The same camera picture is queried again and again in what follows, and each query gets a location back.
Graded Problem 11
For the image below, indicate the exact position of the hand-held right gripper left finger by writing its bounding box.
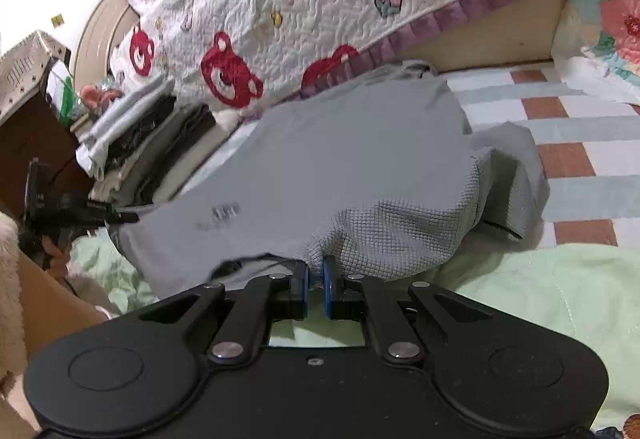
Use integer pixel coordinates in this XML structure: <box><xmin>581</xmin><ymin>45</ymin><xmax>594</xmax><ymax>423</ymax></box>
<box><xmin>137</xmin><ymin>261</ymin><xmax>313</xmax><ymax>366</ymax></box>

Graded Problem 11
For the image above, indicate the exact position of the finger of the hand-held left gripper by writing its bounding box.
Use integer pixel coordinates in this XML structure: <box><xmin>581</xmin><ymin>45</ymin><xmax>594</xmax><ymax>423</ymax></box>
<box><xmin>82</xmin><ymin>199</ymin><xmax>141</xmax><ymax>226</ymax></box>

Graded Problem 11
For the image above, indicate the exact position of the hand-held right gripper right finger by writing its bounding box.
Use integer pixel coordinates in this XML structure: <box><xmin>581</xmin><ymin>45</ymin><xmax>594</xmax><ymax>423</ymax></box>
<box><xmin>321</xmin><ymin>256</ymin><xmax>496</xmax><ymax>364</ymax></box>

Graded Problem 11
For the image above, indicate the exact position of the grey waffle-knit garment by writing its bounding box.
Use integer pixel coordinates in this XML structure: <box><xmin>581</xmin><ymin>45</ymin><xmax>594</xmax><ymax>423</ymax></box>
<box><xmin>107</xmin><ymin>61</ymin><xmax>551</xmax><ymax>300</ymax></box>

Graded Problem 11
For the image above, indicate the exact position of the brown wooden nightstand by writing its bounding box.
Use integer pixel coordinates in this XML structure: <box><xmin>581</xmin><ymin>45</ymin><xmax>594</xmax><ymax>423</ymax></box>
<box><xmin>0</xmin><ymin>89</ymin><xmax>93</xmax><ymax>225</ymax></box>

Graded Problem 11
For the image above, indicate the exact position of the green bag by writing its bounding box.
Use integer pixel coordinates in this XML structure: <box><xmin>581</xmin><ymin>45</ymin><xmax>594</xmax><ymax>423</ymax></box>
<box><xmin>47</xmin><ymin>74</ymin><xmax>77</xmax><ymax>124</ymax></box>

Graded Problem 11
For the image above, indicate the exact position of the pink item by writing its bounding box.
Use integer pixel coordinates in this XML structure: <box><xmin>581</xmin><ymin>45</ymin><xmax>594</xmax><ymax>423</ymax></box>
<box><xmin>80</xmin><ymin>84</ymin><xmax>123</xmax><ymax>110</ymax></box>

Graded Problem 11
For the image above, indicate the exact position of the patterned white cloth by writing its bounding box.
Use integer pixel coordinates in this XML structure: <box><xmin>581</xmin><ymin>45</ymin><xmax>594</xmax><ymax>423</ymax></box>
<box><xmin>0</xmin><ymin>30</ymin><xmax>72</xmax><ymax>124</ymax></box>

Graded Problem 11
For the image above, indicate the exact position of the beige round headboard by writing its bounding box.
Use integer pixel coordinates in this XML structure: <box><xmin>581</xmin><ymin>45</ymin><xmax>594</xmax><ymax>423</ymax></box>
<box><xmin>70</xmin><ymin>0</ymin><xmax>196</xmax><ymax>84</ymax></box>

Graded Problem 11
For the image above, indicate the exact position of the light green blanket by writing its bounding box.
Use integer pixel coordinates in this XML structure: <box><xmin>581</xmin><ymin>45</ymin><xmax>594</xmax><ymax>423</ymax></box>
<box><xmin>67</xmin><ymin>239</ymin><xmax>640</xmax><ymax>435</ymax></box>

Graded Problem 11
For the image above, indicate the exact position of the beige cushion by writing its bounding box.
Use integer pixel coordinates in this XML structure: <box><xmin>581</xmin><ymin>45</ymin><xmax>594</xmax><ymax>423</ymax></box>
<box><xmin>430</xmin><ymin>0</ymin><xmax>568</xmax><ymax>72</ymax></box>

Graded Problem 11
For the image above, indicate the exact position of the floral cloth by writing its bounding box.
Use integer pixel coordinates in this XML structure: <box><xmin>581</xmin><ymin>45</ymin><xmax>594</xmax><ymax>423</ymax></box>
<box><xmin>550</xmin><ymin>0</ymin><xmax>640</xmax><ymax>107</ymax></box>

